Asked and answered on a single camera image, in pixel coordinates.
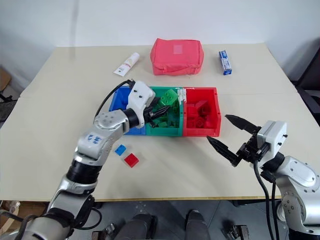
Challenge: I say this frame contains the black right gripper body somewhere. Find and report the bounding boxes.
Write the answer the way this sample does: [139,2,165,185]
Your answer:
[234,126,266,167]

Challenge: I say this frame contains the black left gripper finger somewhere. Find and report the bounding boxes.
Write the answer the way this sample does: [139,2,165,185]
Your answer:
[152,105,172,116]
[148,112,167,125]

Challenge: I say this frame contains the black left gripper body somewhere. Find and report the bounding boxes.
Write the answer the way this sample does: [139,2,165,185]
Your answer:
[143,96,162,120]

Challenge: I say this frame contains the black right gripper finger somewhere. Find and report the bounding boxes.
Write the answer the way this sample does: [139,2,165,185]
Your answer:
[206,136,239,166]
[224,114,261,137]

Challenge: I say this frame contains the dark green block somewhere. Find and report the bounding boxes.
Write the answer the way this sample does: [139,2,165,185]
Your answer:
[171,99,182,117]
[158,117,181,129]

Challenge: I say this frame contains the large light green block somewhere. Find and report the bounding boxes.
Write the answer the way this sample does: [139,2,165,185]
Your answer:
[160,89,179,108]

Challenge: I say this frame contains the green plastic bin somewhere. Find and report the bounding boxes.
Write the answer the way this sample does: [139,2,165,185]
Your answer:
[144,86,185,138]

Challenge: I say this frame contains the white tape label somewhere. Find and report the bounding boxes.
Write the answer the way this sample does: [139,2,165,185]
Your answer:
[176,87,196,104]

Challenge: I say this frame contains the red plastic bin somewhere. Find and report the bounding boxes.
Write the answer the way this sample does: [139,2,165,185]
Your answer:
[182,86,223,138]

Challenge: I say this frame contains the blue plastic bin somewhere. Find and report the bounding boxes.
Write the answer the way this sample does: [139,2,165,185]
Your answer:
[108,85,147,136]

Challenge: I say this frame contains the small blue block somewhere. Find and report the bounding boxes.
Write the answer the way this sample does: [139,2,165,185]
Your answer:
[114,144,127,156]

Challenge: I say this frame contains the small red block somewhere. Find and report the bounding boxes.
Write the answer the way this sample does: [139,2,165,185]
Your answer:
[123,152,141,168]

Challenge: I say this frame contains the white cream tube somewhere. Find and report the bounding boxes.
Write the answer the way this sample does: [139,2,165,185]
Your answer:
[112,52,140,77]

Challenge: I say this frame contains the pink fabric pouch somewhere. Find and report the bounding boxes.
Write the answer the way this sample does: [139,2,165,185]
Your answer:
[150,37,205,77]

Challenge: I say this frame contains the blue toothpaste box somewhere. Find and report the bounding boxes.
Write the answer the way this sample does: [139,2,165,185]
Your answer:
[218,49,234,76]

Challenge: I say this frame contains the dark rounded shape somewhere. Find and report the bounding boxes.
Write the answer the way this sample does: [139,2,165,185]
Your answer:
[184,209,211,240]
[116,213,159,240]

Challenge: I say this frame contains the dark floor stand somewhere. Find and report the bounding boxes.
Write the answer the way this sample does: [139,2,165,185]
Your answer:
[0,91,19,124]

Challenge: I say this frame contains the brown cardboard box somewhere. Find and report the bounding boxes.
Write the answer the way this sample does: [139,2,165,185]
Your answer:
[0,66,13,92]

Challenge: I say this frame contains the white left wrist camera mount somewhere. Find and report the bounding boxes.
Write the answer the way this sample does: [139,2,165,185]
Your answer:
[125,80,156,116]

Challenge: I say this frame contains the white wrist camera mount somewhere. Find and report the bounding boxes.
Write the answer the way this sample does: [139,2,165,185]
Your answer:
[125,80,156,116]
[255,120,288,161]

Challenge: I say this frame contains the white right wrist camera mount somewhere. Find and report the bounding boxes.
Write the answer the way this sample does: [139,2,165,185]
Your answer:
[255,120,288,161]

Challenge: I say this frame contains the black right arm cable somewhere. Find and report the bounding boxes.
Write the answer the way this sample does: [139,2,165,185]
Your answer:
[252,158,281,240]

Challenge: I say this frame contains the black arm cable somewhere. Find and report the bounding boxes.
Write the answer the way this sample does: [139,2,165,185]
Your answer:
[94,78,136,118]
[252,158,281,240]

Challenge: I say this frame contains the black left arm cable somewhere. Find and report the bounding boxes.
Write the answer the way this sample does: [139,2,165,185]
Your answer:
[94,78,136,118]

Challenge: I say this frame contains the metal caster bracket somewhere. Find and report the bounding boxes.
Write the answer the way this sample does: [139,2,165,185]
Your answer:
[225,224,249,240]
[91,221,116,240]

